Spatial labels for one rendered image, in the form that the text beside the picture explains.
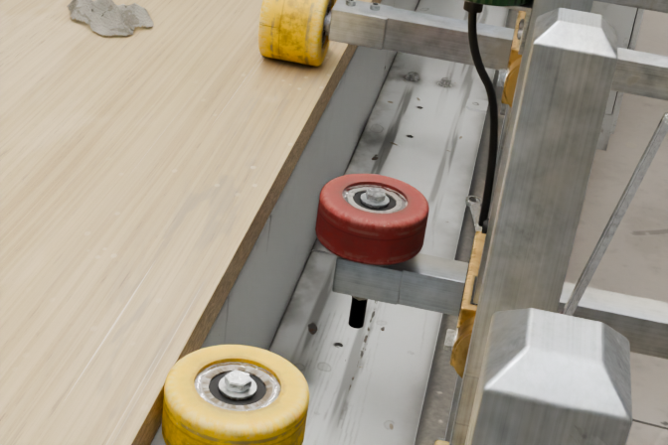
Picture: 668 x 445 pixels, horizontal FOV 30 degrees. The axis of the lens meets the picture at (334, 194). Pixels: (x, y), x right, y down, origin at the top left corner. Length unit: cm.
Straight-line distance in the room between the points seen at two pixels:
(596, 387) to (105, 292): 52
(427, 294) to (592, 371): 62
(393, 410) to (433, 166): 53
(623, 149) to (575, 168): 283
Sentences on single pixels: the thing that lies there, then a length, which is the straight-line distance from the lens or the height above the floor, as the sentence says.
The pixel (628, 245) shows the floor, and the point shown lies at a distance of 289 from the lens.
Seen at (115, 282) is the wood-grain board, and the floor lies 90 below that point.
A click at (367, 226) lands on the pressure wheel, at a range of 87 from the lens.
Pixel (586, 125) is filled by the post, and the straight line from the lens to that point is 53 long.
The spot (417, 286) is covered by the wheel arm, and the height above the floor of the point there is 85.
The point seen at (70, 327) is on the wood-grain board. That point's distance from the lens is 74.
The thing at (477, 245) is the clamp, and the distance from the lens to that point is 94.
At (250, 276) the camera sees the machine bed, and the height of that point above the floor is 78.
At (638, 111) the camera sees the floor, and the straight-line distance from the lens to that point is 364.
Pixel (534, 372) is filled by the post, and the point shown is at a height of 116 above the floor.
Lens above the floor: 132
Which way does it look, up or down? 28 degrees down
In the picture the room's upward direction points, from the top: 8 degrees clockwise
